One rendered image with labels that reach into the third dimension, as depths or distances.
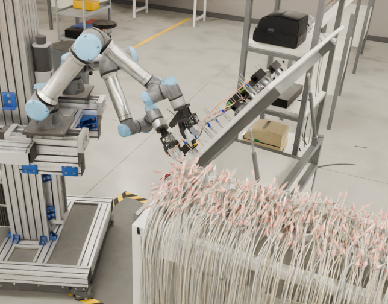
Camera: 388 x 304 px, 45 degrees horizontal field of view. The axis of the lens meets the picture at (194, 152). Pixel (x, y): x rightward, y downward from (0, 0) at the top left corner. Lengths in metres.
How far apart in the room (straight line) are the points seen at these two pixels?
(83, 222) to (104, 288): 0.52
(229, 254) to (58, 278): 1.90
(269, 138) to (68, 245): 1.56
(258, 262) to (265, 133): 2.14
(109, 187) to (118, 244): 0.77
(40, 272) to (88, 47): 1.48
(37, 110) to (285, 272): 1.55
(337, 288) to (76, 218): 2.50
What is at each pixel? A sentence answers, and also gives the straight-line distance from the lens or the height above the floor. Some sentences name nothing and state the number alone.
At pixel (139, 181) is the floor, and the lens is 4.27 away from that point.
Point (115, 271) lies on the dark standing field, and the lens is 3.38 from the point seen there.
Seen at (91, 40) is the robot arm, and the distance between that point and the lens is 2.26.
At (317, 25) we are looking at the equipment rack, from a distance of 2.97.
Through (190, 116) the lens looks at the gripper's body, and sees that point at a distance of 2.33.
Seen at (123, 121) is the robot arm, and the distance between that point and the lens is 2.59.
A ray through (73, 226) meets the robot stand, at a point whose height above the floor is 0.21.
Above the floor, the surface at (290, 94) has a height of 1.12.
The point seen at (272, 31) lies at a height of 1.55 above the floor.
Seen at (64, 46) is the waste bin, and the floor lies 0.63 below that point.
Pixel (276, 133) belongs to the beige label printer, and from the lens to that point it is 3.37.
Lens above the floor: 2.32
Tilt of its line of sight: 29 degrees down
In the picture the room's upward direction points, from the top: 3 degrees clockwise
